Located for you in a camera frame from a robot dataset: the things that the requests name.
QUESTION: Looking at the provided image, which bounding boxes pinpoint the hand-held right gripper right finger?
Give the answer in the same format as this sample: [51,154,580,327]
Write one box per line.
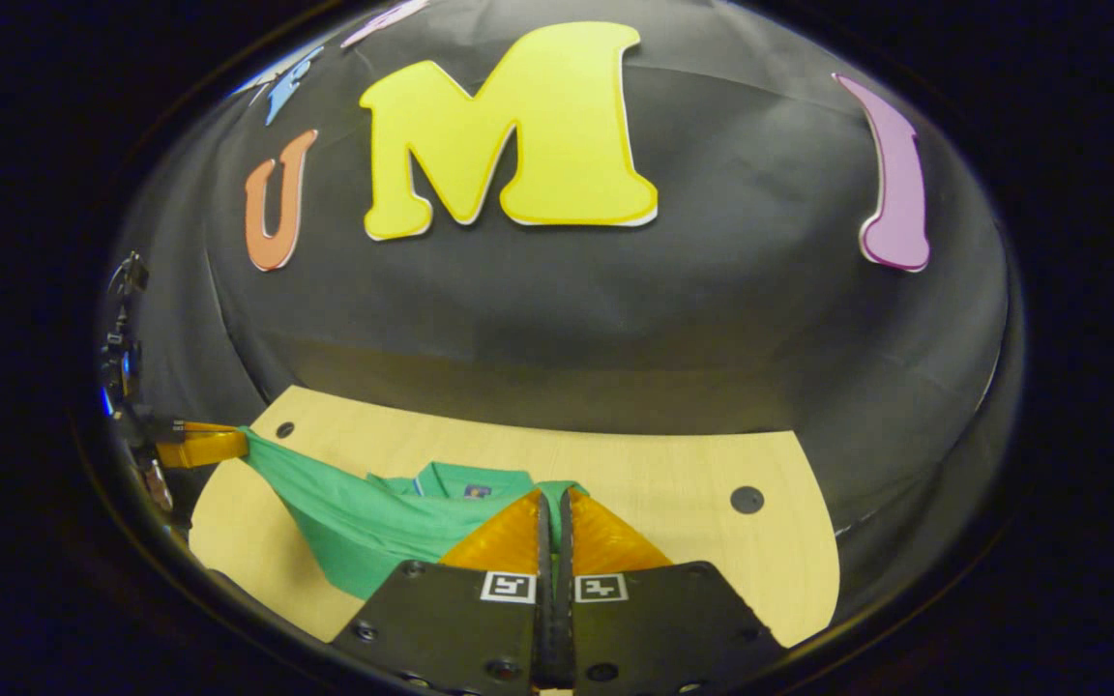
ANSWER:
[557,486,790,696]

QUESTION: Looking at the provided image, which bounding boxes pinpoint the black backdrop cloth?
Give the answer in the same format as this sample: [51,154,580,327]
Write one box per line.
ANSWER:
[98,0,1022,542]

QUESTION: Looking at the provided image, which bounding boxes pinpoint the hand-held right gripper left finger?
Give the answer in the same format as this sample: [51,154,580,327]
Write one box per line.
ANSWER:
[330,488,554,696]

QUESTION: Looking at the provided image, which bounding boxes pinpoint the green T-shirt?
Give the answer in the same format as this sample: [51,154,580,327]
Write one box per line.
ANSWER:
[238,427,589,600]

